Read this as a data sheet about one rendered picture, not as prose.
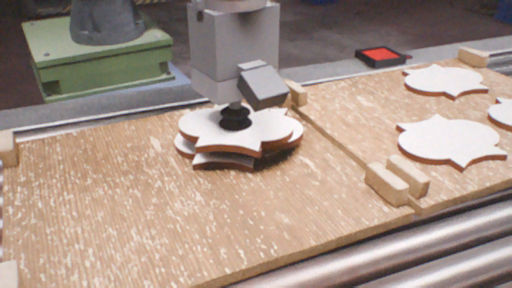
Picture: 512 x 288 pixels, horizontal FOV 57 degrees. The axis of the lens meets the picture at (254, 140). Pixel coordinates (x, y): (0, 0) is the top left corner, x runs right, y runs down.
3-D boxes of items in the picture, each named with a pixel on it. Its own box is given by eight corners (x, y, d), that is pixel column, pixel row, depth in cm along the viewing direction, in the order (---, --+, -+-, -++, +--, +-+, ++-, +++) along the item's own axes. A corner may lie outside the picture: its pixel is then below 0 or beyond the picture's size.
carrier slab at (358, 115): (276, 100, 81) (276, 91, 80) (456, 64, 96) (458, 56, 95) (420, 219, 53) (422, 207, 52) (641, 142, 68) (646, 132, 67)
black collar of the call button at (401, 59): (353, 57, 101) (354, 49, 100) (384, 52, 103) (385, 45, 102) (374, 68, 95) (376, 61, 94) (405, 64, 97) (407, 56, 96)
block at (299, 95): (280, 94, 79) (280, 78, 78) (289, 92, 80) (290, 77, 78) (298, 108, 74) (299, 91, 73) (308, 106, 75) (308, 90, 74)
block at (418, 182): (382, 174, 58) (385, 155, 57) (394, 171, 59) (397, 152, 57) (416, 202, 53) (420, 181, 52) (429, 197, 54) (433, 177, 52)
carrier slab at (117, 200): (5, 154, 65) (2, 144, 64) (271, 101, 80) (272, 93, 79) (6, 361, 38) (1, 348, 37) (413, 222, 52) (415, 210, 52)
